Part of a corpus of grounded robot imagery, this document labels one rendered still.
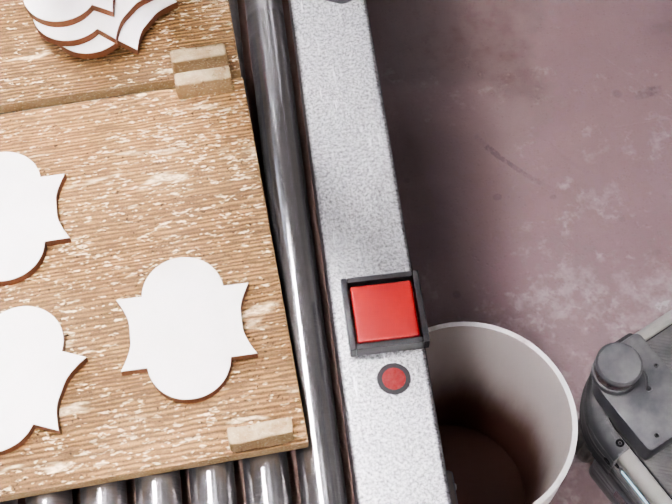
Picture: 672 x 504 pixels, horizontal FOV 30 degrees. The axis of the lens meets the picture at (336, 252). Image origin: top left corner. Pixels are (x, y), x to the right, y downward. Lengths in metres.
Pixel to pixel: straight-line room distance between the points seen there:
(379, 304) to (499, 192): 1.17
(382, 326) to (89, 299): 0.28
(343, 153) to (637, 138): 1.23
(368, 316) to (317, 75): 0.30
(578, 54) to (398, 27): 0.36
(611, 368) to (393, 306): 0.72
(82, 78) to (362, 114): 0.30
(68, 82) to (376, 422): 0.49
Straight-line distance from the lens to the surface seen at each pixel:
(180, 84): 1.31
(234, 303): 1.19
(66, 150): 1.31
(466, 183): 2.36
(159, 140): 1.30
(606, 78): 2.53
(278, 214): 1.27
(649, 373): 1.93
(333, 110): 1.33
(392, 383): 1.19
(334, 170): 1.29
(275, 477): 1.16
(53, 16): 1.36
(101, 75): 1.36
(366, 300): 1.21
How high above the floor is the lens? 2.02
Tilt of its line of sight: 62 degrees down
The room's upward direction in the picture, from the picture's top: 1 degrees counter-clockwise
